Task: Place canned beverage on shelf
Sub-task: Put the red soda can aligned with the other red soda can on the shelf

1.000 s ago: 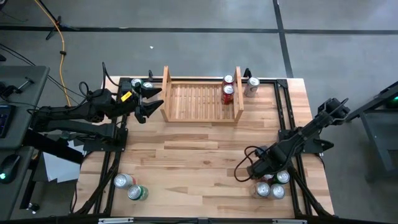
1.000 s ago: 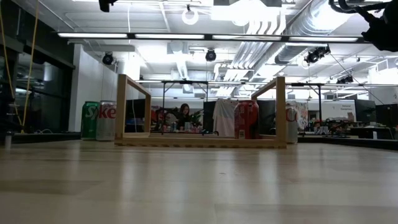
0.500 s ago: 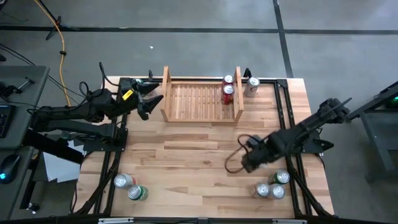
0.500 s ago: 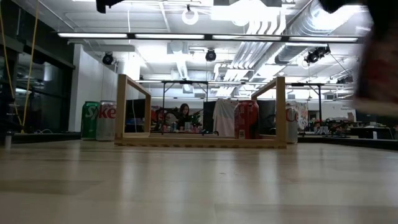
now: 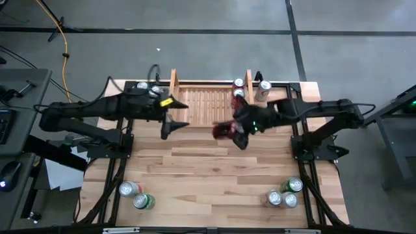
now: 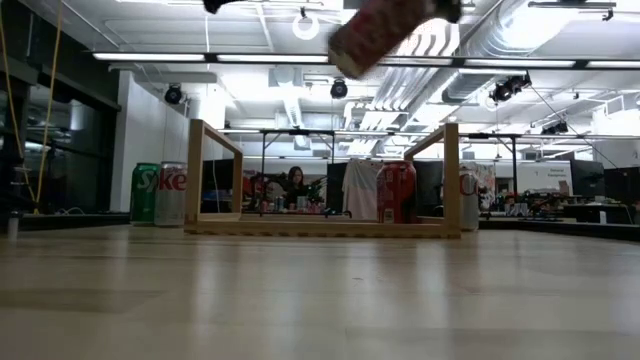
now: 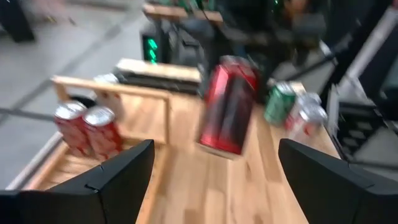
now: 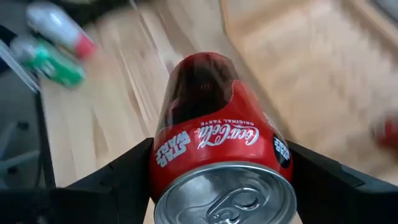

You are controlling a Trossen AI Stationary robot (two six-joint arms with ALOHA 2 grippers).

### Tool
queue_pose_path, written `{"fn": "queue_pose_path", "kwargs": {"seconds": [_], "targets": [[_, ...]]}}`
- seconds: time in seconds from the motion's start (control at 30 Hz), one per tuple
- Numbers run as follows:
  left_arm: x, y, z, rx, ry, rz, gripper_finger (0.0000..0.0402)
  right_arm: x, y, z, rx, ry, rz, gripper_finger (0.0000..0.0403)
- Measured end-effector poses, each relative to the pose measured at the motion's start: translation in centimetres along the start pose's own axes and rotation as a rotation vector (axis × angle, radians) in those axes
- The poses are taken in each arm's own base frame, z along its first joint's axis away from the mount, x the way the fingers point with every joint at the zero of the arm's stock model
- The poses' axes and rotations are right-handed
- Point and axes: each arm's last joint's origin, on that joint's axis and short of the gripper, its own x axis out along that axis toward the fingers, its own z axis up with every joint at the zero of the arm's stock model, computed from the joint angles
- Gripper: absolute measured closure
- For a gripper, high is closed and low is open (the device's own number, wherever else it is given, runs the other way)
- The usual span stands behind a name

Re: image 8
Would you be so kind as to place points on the white caster stand base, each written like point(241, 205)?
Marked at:
point(18, 158)

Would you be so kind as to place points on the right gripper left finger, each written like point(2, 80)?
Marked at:
point(93, 202)

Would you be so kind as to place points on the wooden slatted shelf crate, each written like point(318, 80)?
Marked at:
point(311, 46)

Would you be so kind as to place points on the silver metal bracket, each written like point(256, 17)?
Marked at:
point(18, 68)

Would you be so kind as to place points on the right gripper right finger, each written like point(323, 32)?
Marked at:
point(342, 202)

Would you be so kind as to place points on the green Sprite can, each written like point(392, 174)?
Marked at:
point(56, 65)

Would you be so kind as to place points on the red soda can front-left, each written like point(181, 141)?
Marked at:
point(56, 25)

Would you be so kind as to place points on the red Coca-Cola Star Wars can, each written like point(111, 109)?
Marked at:
point(217, 146)

